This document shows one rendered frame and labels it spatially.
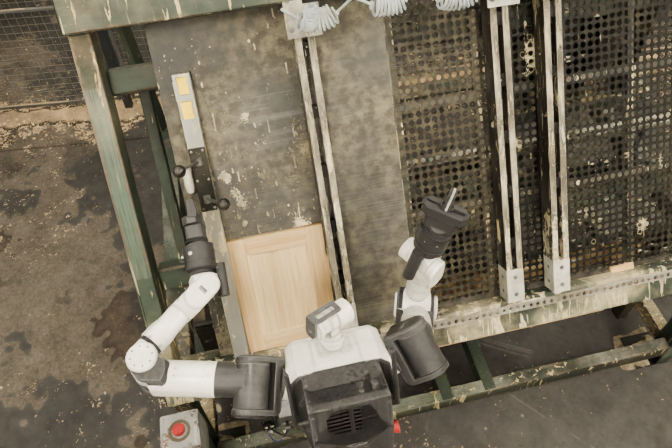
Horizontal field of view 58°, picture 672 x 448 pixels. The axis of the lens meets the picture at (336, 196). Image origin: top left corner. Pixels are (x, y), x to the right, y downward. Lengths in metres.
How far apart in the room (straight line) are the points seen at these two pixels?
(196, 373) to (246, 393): 0.14
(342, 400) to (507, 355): 1.79
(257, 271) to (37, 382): 1.68
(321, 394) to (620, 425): 1.94
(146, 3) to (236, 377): 1.01
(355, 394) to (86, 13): 1.20
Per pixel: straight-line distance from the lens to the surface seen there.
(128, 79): 1.93
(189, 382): 1.61
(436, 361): 1.63
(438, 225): 1.57
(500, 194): 2.07
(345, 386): 1.51
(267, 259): 1.99
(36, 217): 4.04
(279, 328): 2.10
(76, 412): 3.26
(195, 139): 1.86
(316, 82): 1.81
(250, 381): 1.58
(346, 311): 1.55
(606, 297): 2.43
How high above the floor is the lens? 2.79
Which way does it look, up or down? 50 degrees down
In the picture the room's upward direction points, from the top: 3 degrees counter-clockwise
